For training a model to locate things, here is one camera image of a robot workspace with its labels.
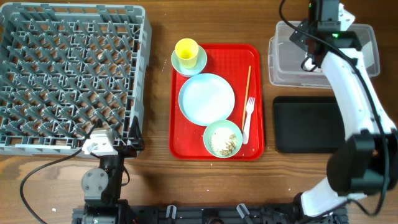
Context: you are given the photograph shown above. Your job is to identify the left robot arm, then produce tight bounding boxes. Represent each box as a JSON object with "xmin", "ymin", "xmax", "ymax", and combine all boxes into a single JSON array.
[{"xmin": 72, "ymin": 116, "xmax": 145, "ymax": 224}]

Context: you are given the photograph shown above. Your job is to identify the large light blue plate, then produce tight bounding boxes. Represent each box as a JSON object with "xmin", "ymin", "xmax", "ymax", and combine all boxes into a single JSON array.
[{"xmin": 178, "ymin": 73, "xmax": 235, "ymax": 126}]

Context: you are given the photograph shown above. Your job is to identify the green bowl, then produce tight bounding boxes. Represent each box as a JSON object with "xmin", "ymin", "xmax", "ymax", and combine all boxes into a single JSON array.
[{"xmin": 203, "ymin": 120, "xmax": 243, "ymax": 159}]

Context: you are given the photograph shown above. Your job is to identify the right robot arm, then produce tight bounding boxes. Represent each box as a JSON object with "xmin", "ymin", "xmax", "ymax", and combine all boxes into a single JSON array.
[{"xmin": 290, "ymin": 20, "xmax": 397, "ymax": 220}]

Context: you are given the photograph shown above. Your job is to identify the red plastic serving tray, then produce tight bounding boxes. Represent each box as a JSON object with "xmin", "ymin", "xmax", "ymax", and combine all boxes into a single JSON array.
[{"xmin": 169, "ymin": 44, "xmax": 265, "ymax": 161}]

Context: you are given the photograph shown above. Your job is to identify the clear plastic waste bin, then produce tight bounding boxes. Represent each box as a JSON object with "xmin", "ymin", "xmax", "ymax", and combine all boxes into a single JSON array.
[{"xmin": 268, "ymin": 21, "xmax": 381, "ymax": 89}]

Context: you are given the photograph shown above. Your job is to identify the grey plastic dishwasher rack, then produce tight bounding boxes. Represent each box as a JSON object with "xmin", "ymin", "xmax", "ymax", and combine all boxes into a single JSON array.
[{"xmin": 1, "ymin": 2, "xmax": 152, "ymax": 156}]

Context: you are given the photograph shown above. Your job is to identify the yellow plastic cup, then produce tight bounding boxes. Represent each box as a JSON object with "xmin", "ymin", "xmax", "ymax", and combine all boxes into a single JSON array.
[{"xmin": 175, "ymin": 38, "xmax": 199, "ymax": 68}]

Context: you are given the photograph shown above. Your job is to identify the white plastic fork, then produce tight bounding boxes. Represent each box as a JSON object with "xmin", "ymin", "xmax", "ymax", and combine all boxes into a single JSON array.
[{"xmin": 243, "ymin": 97, "xmax": 255, "ymax": 144}]

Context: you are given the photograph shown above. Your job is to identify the rice and food scraps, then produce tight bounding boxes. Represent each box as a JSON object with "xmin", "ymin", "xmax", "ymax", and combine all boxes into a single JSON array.
[{"xmin": 209, "ymin": 127, "xmax": 238, "ymax": 157}]

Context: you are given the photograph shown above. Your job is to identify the wooden chopstick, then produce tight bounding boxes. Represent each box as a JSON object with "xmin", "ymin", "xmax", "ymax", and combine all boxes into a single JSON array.
[{"xmin": 241, "ymin": 65, "xmax": 251, "ymax": 131}]

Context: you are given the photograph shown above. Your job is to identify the small light blue bowl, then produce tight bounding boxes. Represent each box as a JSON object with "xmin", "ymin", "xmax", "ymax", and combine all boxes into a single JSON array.
[{"xmin": 171, "ymin": 45, "xmax": 208, "ymax": 77}]

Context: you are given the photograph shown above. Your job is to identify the black plastic tray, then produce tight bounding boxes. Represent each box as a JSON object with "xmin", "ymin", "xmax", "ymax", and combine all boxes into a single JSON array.
[{"xmin": 273, "ymin": 96, "xmax": 345, "ymax": 154}]

